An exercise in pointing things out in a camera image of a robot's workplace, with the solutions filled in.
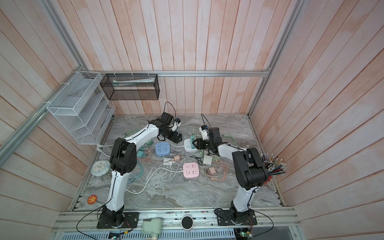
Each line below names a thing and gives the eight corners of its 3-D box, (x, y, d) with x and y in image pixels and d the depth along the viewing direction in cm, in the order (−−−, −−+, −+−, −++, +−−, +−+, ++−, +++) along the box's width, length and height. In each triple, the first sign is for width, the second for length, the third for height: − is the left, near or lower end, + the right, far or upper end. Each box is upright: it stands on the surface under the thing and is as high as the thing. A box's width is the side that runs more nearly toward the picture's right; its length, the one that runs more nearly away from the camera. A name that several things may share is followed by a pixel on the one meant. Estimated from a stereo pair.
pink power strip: (182, 179, 89) (182, 177, 87) (183, 164, 95) (182, 162, 93) (199, 179, 89) (199, 177, 87) (198, 164, 95) (198, 162, 93)
